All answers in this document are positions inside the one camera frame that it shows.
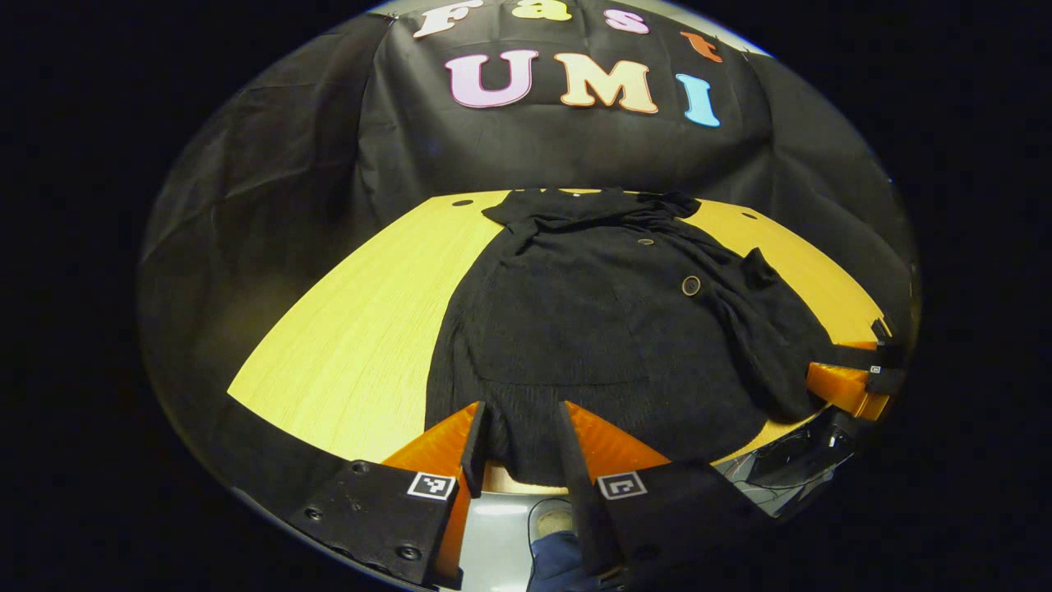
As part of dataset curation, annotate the person's blue trouser leg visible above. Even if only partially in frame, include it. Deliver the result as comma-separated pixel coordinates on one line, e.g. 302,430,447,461
526,530,597,592

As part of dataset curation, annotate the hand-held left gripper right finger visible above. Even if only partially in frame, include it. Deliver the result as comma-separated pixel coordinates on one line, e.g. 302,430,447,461
559,400,779,583

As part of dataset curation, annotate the black knit cardigan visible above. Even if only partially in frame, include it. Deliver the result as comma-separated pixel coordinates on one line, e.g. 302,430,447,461
424,187,847,488

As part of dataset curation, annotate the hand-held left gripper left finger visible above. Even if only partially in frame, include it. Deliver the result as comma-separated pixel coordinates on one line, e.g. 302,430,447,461
284,400,491,590

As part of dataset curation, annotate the black backdrop cloth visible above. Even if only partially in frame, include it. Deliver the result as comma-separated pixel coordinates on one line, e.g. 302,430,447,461
138,0,920,511

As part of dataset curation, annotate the person's beige shoe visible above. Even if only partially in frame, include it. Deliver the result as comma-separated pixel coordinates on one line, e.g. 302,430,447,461
534,507,576,537

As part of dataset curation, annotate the thin black floor cable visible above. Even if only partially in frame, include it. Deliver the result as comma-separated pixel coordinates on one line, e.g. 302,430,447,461
526,496,576,543

